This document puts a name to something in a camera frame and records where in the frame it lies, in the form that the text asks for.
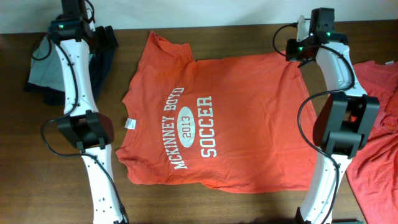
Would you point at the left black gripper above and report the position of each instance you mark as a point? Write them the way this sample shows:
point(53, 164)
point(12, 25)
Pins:
point(105, 44)

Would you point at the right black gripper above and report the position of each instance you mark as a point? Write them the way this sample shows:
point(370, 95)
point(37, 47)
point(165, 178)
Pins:
point(291, 55)

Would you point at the red printed soccer t-shirt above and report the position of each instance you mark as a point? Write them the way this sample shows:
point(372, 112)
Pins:
point(231, 124)

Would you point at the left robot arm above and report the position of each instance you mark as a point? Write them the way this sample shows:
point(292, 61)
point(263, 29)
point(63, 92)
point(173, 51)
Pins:
point(82, 125)

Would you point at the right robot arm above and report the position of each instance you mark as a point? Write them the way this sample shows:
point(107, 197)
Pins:
point(343, 126)

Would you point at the folded dark navy garment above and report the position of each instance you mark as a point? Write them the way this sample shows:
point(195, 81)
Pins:
point(99, 67)

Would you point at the folded light grey garment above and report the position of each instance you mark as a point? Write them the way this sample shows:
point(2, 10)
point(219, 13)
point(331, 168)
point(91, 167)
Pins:
point(43, 71)

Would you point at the red garment at right edge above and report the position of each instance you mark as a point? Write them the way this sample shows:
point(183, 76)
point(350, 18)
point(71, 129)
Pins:
point(372, 174)

